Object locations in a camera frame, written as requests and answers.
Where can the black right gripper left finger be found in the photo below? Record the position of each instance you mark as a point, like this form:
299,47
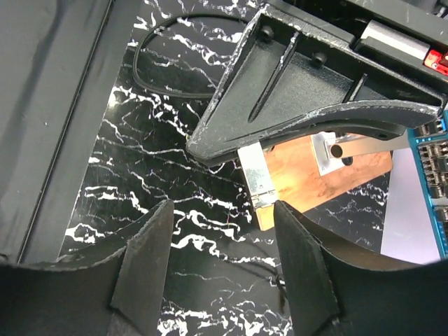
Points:
112,287

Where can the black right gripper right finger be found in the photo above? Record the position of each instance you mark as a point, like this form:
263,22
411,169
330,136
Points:
336,287

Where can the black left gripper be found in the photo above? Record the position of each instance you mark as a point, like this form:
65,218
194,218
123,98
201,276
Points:
341,66

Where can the wooden board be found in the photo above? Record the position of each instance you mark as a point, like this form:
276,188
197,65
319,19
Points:
294,173

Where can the metal bracket stand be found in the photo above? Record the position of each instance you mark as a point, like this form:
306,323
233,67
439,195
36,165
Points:
330,150

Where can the dark grey network switch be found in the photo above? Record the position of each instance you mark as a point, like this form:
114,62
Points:
429,147

